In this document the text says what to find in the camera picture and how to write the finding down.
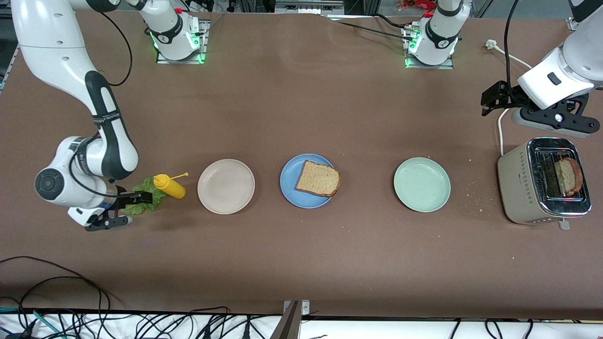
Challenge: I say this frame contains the green lettuce leaf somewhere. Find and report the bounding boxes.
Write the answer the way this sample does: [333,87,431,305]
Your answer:
[122,177,168,216]

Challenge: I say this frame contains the yellow squeeze bottle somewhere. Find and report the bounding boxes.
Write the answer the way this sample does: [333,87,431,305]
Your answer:
[153,172,189,200]

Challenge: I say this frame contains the brown bread slice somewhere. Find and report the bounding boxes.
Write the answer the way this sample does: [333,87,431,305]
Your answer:
[555,157,584,197]
[295,160,341,198]

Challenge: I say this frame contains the beige plate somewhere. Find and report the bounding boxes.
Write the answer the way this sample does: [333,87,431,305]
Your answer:
[197,159,256,215]

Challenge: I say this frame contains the green plate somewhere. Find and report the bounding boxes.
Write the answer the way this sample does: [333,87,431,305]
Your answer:
[393,157,451,213]

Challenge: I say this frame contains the blue plate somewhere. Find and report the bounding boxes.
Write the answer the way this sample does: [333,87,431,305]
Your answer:
[280,154,336,209]

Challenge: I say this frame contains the beige chrome toaster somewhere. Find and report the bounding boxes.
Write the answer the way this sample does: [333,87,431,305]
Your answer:
[497,137,593,231]

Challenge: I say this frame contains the white toaster power cable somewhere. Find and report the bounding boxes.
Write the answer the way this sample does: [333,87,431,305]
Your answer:
[485,40,533,157]

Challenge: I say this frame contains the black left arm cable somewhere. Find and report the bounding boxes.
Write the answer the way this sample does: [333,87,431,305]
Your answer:
[504,0,521,95]

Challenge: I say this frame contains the long black cable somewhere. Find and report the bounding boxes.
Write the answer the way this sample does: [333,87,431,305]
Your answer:
[0,256,123,307]

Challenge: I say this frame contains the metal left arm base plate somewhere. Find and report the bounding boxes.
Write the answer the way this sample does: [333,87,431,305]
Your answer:
[403,26,455,70]

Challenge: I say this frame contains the teal cable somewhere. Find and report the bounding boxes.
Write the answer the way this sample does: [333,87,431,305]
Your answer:
[0,306,64,339]

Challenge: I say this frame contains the tangled black floor cables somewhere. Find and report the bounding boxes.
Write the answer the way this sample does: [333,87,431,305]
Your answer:
[0,306,330,339]

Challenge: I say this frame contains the thin black cable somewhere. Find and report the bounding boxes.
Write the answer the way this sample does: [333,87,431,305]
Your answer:
[337,14,415,40]

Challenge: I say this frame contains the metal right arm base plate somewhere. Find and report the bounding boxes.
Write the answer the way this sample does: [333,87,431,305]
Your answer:
[156,19,209,65]

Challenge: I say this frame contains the metal table edge bracket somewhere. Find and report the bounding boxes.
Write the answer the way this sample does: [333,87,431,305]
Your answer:
[271,300,311,339]

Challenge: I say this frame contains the aluminium frame profile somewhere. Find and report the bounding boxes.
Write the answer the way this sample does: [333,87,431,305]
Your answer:
[275,0,345,15]

